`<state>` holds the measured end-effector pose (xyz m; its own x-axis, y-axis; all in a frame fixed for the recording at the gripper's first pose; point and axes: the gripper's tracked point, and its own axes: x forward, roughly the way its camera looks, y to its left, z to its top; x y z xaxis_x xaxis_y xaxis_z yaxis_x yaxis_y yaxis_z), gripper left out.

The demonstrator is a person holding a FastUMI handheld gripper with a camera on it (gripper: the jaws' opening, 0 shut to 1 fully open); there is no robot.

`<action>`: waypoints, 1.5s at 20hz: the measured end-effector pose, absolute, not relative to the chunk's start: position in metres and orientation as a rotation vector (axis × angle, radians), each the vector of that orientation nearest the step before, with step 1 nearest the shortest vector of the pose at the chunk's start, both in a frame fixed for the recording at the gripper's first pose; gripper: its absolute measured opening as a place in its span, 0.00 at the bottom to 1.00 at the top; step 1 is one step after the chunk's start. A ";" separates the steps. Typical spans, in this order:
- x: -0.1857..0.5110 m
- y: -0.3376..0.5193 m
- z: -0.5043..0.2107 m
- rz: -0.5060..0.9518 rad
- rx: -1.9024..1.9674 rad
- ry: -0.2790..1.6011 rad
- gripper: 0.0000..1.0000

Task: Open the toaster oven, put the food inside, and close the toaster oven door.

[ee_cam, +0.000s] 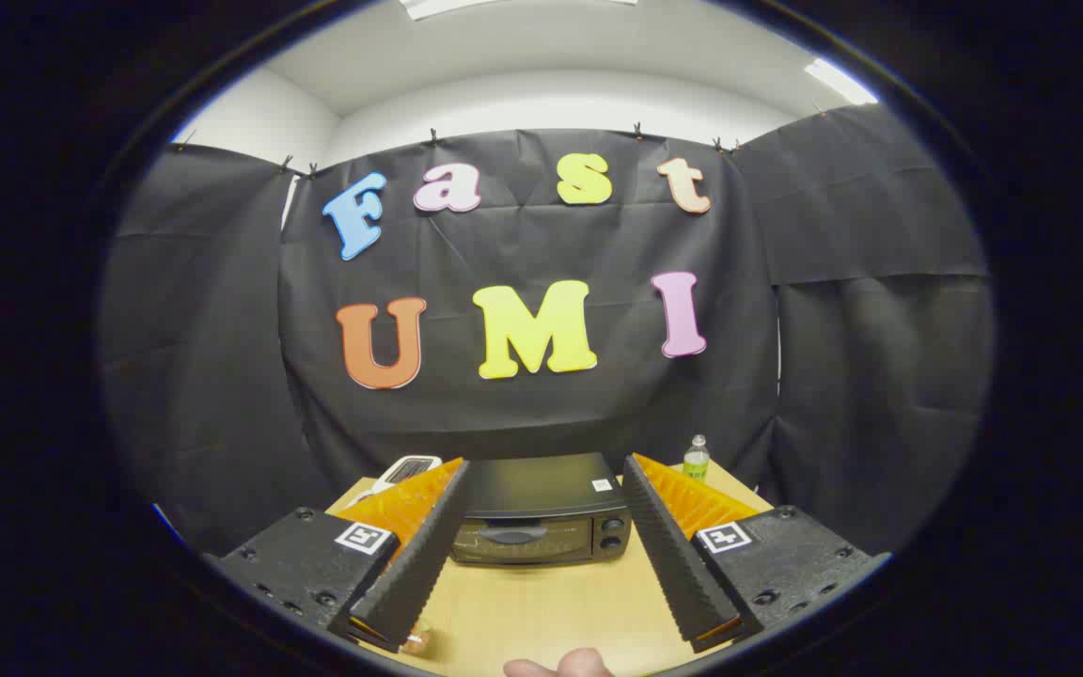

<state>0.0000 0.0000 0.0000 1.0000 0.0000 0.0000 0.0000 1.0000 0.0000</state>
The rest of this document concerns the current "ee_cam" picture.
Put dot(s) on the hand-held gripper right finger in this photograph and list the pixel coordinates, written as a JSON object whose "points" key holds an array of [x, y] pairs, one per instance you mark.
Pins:
{"points": [[678, 574]]}

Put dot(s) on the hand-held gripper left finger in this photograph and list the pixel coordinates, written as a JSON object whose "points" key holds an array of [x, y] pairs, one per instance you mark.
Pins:
{"points": [[419, 574]]}

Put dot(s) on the black toaster oven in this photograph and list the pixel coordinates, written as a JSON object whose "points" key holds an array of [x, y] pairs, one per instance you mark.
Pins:
{"points": [[541, 489]]}

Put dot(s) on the white toaster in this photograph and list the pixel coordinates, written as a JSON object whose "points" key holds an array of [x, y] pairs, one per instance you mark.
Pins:
{"points": [[410, 466]]}

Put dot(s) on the green drink bottle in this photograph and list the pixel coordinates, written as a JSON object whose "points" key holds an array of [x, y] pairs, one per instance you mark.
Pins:
{"points": [[696, 461]]}

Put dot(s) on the black backdrop cloth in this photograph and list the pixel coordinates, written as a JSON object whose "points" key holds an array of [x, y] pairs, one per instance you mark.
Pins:
{"points": [[504, 423]]}

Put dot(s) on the ceiling light panel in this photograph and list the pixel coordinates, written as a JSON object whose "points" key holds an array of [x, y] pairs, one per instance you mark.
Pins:
{"points": [[504, 6], [838, 82]]}

